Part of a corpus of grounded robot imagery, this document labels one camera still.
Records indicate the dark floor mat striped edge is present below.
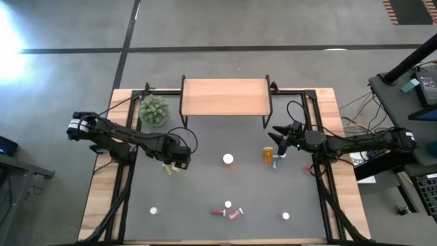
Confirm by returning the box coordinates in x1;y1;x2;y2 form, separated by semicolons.
382;0;437;26

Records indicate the grey side desk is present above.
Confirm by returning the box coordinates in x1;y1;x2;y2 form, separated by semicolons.
367;57;437;168

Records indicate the wooden shelf black metal frame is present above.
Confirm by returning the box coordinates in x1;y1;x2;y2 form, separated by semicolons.
180;74;274;130

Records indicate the wide pink pill bottle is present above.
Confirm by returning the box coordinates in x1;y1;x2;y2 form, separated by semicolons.
227;207;244;221

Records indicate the black computer monitor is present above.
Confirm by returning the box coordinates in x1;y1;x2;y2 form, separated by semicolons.
408;106;437;122

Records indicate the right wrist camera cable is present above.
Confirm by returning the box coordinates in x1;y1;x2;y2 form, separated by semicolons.
285;100;310;128

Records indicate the black metal table frame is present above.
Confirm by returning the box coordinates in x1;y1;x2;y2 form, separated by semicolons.
76;87;371;245

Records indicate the grey table mat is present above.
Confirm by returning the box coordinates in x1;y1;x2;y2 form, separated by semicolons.
123;94;329;241

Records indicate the black monitor pole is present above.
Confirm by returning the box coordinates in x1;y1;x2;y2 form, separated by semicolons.
381;32;437;85

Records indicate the black device blue light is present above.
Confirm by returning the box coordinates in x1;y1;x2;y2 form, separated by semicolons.
0;135;18;157

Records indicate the small teal box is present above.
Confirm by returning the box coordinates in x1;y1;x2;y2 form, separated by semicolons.
399;77;421;94

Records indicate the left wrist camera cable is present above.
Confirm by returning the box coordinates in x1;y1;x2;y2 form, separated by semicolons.
166;126;199;155

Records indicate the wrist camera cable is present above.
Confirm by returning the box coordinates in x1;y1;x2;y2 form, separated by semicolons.
285;100;310;128
166;126;199;155

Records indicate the potted green succulent plant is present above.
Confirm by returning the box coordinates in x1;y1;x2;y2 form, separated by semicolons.
138;94;171;127

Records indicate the black power adapter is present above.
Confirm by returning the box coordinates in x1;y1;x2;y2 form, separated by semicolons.
411;66;437;107

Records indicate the floor cable bundle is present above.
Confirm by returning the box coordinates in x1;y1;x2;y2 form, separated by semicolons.
337;91;392;137

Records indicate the white paper sheet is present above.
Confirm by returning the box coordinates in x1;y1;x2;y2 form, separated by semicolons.
348;152;377;185

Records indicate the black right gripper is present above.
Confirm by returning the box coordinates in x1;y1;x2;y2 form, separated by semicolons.
268;121;308;155

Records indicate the black computer keyboard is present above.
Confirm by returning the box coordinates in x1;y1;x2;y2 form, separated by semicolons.
411;172;437;216

